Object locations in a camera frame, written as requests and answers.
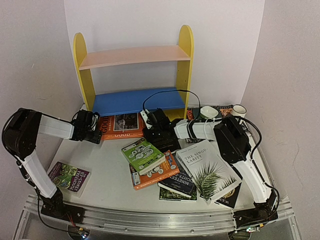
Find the large orange Good Morning book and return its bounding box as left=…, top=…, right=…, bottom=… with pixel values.
left=98, top=113, right=146, bottom=141

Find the white Singularity palm book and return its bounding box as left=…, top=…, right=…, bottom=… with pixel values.
left=175, top=140, right=242, bottom=202

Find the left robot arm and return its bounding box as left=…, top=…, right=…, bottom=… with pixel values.
left=1, top=108, right=102, bottom=219

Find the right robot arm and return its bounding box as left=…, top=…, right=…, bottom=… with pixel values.
left=140, top=108, right=280, bottom=225

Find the black paperback barcode book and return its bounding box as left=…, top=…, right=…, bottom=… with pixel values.
left=152, top=139, right=181, bottom=153

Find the green cartoon paperback book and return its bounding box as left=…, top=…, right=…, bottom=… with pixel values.
left=121, top=137, right=166, bottom=175

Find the orange cartoon paperback book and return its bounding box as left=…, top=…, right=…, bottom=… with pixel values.
left=129, top=150, right=180, bottom=190

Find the yellow pink blue bookshelf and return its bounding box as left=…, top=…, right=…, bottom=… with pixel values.
left=73, top=25, right=194, bottom=120

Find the purple Treehouse book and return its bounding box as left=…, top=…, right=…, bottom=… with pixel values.
left=48, top=161, right=91, bottom=197

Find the Nineteen Eighty-Four book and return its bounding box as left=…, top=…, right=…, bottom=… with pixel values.
left=158, top=155, right=197, bottom=201

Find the green white bowl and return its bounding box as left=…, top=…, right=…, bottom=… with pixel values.
left=200, top=106, right=219, bottom=120

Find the dark green forest book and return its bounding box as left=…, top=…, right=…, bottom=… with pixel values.
left=159, top=187, right=198, bottom=202

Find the patterned cloth mat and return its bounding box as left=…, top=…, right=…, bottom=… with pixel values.
left=185, top=105, right=253, bottom=144

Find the white mug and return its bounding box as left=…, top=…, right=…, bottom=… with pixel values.
left=231, top=104, right=247, bottom=118

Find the black Moon and Sixpence book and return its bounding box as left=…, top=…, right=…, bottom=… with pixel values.
left=214, top=163, right=243, bottom=210

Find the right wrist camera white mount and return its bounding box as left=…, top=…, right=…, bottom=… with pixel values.
left=140, top=110, right=152, bottom=129

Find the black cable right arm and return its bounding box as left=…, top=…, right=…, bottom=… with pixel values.
left=142, top=89, right=262, bottom=161

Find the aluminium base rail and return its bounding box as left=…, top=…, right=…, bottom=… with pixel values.
left=22, top=194, right=293, bottom=232

